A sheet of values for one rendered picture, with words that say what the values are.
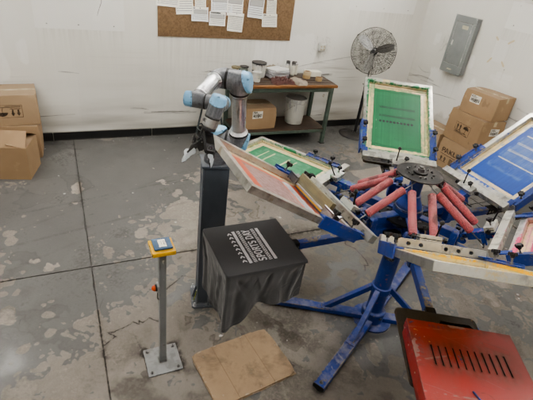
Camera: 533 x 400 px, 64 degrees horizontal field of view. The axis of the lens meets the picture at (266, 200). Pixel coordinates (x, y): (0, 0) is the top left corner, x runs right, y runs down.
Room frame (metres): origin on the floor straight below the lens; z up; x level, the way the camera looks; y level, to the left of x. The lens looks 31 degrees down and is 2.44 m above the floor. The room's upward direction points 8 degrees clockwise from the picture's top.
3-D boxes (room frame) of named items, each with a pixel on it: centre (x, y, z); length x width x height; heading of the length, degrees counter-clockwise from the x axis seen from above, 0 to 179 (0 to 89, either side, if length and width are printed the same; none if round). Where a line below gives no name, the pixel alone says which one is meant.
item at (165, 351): (1.86, 0.54, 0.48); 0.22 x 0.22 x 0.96; 28
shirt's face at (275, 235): (1.99, 0.03, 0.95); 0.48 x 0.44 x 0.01; 118
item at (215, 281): (1.88, 0.24, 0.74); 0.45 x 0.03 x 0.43; 28
